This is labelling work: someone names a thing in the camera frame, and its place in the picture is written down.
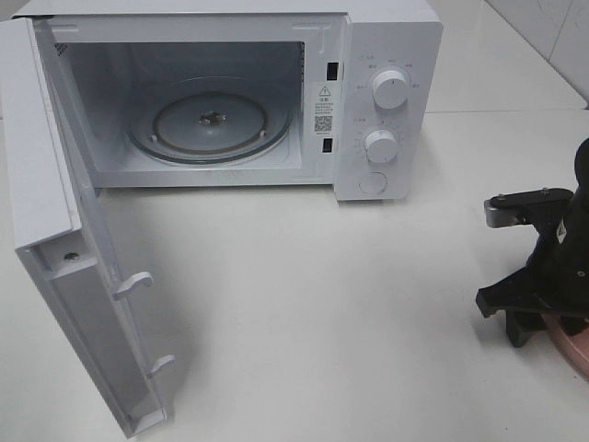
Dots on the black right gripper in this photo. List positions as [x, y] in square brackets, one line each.
[553, 282]

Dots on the pink round plate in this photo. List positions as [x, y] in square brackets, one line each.
[573, 348]

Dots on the white round door button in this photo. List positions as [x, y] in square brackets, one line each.
[373, 183]

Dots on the white microwave door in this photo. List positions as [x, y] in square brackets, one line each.
[60, 234]

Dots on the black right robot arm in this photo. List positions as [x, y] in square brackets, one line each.
[582, 166]

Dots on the white lower timer knob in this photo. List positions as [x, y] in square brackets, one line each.
[381, 146]

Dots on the white upper power knob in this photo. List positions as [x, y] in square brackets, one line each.
[390, 88]

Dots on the white microwave oven body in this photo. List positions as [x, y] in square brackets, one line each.
[118, 48]

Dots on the white warning label sticker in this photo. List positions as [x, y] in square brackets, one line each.
[325, 99]

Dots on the glass microwave turntable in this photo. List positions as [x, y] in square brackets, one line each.
[212, 120]

